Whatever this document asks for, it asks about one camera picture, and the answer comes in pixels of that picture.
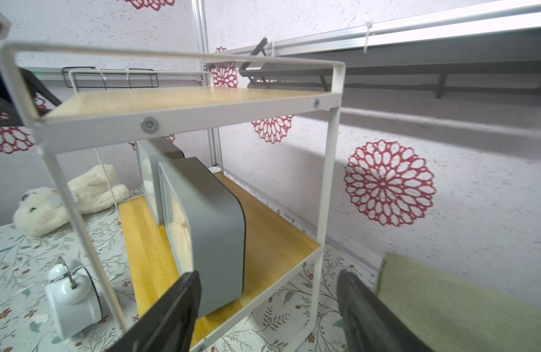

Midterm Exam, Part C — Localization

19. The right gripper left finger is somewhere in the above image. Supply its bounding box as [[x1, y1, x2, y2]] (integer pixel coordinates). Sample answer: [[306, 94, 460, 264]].
[[107, 271, 202, 352]]

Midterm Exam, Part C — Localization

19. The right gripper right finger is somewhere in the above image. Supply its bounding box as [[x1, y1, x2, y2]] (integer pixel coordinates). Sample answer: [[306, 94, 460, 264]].
[[337, 270, 431, 351]]

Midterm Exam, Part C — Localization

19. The grey square alarm clock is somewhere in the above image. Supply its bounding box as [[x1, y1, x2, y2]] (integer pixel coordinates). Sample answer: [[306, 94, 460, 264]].
[[136, 137, 185, 226], [158, 157, 246, 317]]

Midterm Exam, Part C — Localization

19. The wooden two-tier white-frame shelf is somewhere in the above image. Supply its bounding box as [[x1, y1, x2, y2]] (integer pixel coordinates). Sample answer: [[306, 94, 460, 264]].
[[0, 40, 345, 351]]

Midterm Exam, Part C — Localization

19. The white twin-bell alarm clock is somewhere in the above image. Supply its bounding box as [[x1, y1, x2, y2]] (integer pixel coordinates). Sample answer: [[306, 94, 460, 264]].
[[45, 257, 103, 340]]

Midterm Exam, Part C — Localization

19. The green pillow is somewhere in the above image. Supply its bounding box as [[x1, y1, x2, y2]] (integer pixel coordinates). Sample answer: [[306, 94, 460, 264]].
[[377, 253, 541, 351]]

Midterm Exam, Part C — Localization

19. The white plush teddy bear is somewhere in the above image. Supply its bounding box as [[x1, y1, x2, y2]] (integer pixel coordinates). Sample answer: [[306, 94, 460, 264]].
[[13, 164, 130, 238]]

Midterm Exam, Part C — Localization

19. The black wire wall rack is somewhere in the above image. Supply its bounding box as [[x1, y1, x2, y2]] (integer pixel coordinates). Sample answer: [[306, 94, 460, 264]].
[[61, 66, 160, 90]]

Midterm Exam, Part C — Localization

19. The grey wall-mounted metal shelf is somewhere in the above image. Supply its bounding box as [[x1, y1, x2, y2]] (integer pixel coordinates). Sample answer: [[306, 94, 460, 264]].
[[238, 29, 541, 106]]

